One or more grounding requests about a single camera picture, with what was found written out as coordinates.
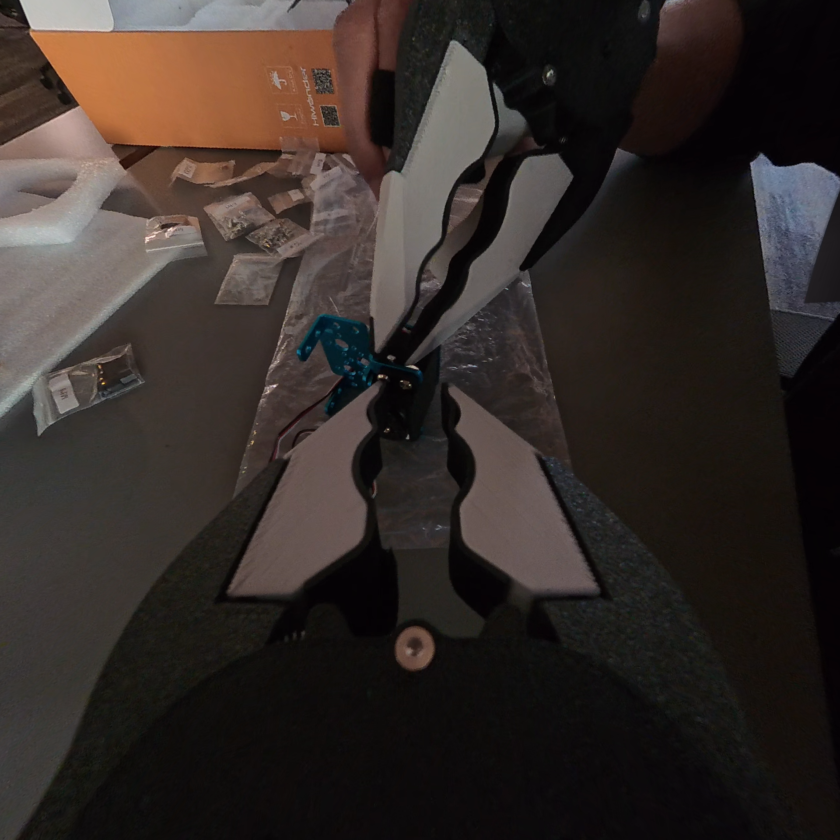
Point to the blue bracket with black servo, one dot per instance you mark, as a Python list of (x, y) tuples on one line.
[(328, 341)]

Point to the scattered small screw bags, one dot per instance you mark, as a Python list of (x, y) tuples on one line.
[(262, 229)]

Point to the large clear plastic bag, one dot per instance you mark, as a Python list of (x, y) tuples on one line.
[(499, 394)]

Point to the person's right forearm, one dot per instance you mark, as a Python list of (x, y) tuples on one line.
[(682, 72)]

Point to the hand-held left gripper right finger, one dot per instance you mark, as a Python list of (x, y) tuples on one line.
[(525, 518)]

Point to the white foam frame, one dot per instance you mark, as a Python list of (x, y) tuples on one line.
[(59, 216)]

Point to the grey desk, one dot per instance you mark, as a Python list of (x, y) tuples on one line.
[(656, 394)]

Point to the white foam box insert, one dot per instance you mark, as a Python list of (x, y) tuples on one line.
[(229, 13)]

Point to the person's right hand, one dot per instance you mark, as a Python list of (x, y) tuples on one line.
[(361, 39)]

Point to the small bag of black parts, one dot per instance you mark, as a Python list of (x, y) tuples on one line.
[(85, 387)]

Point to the grey mesh chair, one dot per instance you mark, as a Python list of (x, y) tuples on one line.
[(797, 341)]

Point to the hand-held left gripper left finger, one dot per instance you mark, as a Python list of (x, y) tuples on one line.
[(302, 518)]

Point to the orange cardboard box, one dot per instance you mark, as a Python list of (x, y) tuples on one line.
[(164, 85)]

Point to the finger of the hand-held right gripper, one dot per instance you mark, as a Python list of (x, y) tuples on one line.
[(426, 164), (512, 223)]

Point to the white foam sheet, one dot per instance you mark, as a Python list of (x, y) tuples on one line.
[(65, 308)]

